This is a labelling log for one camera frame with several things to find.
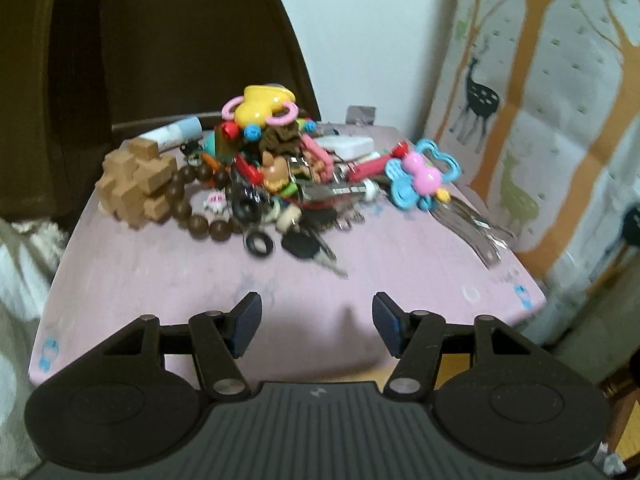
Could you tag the yellow duck rattle toy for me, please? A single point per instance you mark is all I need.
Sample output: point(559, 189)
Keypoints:
point(262, 105)

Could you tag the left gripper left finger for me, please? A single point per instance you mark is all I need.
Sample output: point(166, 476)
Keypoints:
point(218, 340)

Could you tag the black key bunch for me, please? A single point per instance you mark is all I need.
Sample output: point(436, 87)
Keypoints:
point(306, 245)

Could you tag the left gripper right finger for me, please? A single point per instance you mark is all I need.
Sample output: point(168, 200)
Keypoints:
point(415, 339)

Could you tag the grey polka dot blanket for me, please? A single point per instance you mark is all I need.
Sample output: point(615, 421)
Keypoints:
point(30, 254)

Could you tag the white rectangular box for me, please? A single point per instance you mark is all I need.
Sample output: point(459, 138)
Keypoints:
point(347, 147)

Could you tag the blue pink teether toy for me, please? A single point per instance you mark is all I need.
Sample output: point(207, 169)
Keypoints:
point(418, 178)

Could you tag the wooden burr puzzle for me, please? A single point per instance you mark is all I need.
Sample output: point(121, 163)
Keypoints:
point(133, 186)

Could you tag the white blue tube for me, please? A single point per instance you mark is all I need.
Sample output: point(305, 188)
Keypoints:
point(173, 135)

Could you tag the deer print curtain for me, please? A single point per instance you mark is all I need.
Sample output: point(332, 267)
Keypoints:
point(538, 100)

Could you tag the burger keychain toy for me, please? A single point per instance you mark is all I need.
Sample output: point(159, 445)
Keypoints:
point(276, 174)

